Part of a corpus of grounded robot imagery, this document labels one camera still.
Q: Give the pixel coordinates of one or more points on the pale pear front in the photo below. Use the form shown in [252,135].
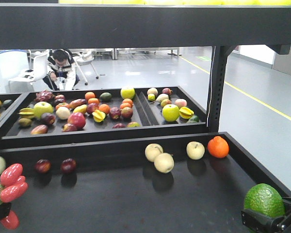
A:
[164,163]

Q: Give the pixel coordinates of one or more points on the dark red plum right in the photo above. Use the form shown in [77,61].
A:
[68,166]

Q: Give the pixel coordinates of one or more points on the pale pear right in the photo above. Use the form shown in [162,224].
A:
[195,150]

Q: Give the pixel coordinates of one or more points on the dark red plum left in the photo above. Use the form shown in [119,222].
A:
[42,166]

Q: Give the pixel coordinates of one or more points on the red cherry tomato bunch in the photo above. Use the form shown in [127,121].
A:
[12,186]

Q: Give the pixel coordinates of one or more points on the large red apple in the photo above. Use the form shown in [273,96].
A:
[77,119]

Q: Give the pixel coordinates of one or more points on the green avocado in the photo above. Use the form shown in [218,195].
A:
[264,199]

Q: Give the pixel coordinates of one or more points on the orange fruit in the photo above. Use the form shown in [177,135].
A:
[218,147]

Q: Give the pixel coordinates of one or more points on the person crouching with headset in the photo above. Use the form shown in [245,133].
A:
[61,64]

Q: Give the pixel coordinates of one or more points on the pale pear rear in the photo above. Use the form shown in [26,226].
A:
[152,151]

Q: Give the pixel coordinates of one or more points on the black wooden fruit stand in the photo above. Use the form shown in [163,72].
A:
[114,188]

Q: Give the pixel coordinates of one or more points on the large green apple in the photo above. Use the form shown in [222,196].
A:
[170,112]

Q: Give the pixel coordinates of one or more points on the dark red plum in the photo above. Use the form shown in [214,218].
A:
[42,166]
[68,166]

